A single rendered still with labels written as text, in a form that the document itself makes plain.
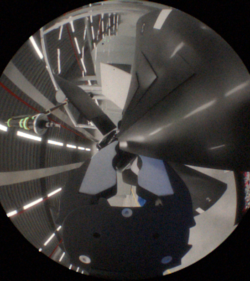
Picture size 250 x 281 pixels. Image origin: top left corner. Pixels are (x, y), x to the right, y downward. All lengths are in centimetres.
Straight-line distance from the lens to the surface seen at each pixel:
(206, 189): 29
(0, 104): 497
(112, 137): 28
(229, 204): 134
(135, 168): 31
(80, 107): 32
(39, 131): 35
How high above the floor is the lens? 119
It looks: 3 degrees down
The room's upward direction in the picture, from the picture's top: 83 degrees counter-clockwise
